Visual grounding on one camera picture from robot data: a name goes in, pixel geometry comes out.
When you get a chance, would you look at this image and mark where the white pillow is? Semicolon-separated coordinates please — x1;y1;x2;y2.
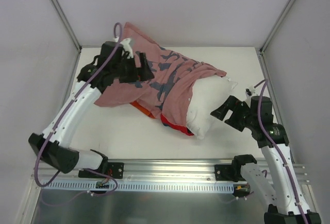
186;75;238;140

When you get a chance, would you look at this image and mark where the red cartoon pillowcase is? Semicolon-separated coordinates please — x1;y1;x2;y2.
95;23;227;136

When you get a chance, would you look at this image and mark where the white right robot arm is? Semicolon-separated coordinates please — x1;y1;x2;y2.
211;96;321;223

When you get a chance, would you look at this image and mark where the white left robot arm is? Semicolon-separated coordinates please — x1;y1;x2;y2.
28;41;154;178

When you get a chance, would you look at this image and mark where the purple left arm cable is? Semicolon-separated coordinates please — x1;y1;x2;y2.
33;22;124;197

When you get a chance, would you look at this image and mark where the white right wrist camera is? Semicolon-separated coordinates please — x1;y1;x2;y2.
245;86;257;98

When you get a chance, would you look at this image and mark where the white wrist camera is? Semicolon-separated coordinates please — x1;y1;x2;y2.
113;37;134;57
245;86;257;98

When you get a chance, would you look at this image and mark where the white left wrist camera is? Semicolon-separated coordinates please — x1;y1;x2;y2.
113;37;134;57

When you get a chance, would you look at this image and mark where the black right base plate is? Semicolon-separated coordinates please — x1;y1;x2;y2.
214;164;236;182

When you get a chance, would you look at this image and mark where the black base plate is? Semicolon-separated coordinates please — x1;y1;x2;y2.
214;164;236;182
78;162;124;179

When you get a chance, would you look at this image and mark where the right aluminium frame post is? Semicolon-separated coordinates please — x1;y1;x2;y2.
259;0;296;54

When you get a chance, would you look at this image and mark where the aluminium frame post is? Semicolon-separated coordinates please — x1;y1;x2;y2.
259;0;296;54
50;0;82;52

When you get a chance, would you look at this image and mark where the left aluminium frame post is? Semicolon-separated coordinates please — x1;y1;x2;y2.
50;0;82;52

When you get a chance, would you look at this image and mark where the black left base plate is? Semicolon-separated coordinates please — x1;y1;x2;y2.
78;162;124;179

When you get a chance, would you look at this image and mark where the aluminium mounting rail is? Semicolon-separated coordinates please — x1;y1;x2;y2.
38;159;310;184

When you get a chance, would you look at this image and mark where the white slotted cable duct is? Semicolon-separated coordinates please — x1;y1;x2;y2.
46;180;234;194

